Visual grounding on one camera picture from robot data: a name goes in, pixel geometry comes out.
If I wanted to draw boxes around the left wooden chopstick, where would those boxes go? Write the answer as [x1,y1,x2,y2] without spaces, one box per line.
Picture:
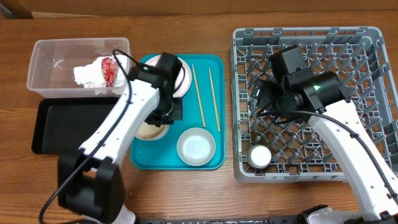
[192,64,206,128]

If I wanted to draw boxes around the clear plastic bin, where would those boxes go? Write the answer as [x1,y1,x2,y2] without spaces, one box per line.
[27,37,131,98]

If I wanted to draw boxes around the white napkin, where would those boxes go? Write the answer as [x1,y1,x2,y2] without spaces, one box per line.
[73,56,125,88]

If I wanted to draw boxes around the wooden chopstick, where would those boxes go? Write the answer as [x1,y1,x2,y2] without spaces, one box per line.
[208,67,221,132]
[192,64,206,128]

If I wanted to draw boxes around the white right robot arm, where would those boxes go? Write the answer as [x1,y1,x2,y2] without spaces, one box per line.
[252,45,397,223]

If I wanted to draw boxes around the red snack wrapper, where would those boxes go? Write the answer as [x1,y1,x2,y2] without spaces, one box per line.
[101,57,118,87]

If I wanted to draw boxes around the small pink bowl with crumbs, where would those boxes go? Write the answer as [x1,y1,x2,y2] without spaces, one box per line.
[135,122,169,141]

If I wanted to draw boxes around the large pink plate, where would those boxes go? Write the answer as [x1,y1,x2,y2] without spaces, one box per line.
[144,54,193,99]

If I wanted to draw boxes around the grey dishwasher rack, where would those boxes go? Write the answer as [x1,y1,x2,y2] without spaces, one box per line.
[230,27,397,183]

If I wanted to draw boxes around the white paper cup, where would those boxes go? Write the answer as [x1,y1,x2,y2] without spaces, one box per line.
[246,145,272,169]

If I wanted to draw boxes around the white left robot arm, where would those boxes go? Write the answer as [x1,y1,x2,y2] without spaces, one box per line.
[39,52,183,223]

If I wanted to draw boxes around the black plastic tray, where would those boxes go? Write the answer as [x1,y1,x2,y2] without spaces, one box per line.
[31,97,118,154]

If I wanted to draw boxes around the grey bowl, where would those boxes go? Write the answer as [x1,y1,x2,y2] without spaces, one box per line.
[177,128,216,167]

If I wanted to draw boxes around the right wooden chopstick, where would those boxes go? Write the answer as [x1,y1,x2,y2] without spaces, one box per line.
[208,67,221,132]

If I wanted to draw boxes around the black rail at table edge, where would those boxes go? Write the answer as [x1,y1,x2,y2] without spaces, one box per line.
[79,203,355,224]

